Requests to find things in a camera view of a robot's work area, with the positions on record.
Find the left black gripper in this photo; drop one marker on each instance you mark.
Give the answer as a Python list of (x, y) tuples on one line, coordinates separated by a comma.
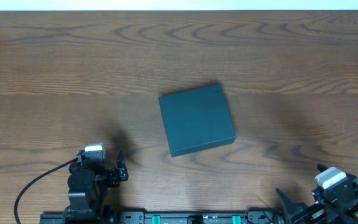
[(117, 174)]

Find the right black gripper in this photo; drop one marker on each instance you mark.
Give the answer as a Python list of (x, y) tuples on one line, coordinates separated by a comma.
[(326, 213)]

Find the dark green box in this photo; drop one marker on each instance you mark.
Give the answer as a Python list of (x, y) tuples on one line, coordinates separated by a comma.
[(196, 120)]

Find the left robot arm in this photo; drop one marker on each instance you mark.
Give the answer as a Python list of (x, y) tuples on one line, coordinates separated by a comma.
[(88, 184)]

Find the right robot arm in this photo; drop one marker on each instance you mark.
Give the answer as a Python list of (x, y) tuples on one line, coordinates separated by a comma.
[(336, 204)]

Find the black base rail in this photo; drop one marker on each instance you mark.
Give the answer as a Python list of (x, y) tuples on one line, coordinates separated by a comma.
[(249, 217)]

